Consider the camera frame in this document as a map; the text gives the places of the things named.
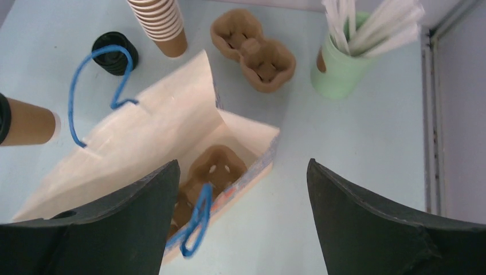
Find stack of brown paper cups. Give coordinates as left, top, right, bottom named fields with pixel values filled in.
left=127, top=0, right=188, bottom=58

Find single brown paper cup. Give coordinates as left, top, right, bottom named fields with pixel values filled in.
left=1, top=97, right=61, bottom=146

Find stack of black cup lids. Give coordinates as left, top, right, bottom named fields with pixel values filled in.
left=92, top=32, right=139, bottom=76

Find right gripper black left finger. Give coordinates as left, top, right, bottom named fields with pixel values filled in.
left=1, top=160, right=181, bottom=274

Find green straw holder cup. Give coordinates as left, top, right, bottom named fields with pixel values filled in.
left=311, top=32, right=378, bottom=99

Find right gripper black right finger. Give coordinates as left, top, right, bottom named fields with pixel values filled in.
left=307, top=159, right=485, bottom=274

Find bundle of white wrapped straws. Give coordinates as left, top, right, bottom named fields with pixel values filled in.
left=321, top=0, right=425, bottom=58

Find black cup lid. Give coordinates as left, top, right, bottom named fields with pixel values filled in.
left=0, top=94, right=11, bottom=143

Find separated brown pulp cup carrier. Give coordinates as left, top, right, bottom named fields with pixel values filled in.
left=167, top=145, right=247, bottom=238

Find paper takeout bag blue handles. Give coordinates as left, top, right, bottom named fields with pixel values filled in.
left=13, top=50, right=280, bottom=258

